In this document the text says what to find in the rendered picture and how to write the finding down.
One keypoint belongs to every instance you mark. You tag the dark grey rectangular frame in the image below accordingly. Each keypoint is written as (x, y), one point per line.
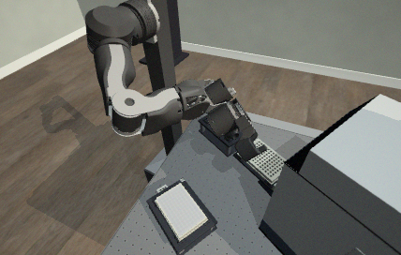
(227, 147)

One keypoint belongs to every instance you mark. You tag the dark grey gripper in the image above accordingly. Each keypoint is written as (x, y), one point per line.
(228, 120)

